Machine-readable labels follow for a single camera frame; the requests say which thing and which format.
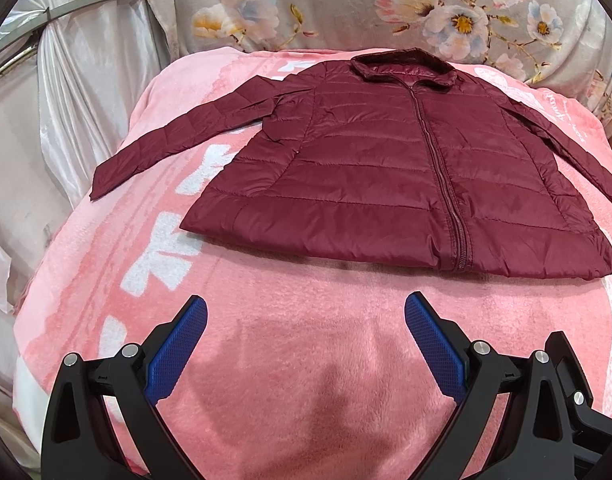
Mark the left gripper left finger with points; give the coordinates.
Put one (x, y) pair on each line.
(79, 441)

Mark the maroon quilted down jacket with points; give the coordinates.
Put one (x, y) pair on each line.
(394, 157)

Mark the pink fleece blanket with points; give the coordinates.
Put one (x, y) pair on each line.
(306, 370)

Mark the silver satin curtain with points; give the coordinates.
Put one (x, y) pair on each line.
(71, 71)

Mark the grey floral bed sheet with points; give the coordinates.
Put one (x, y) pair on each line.
(564, 45)

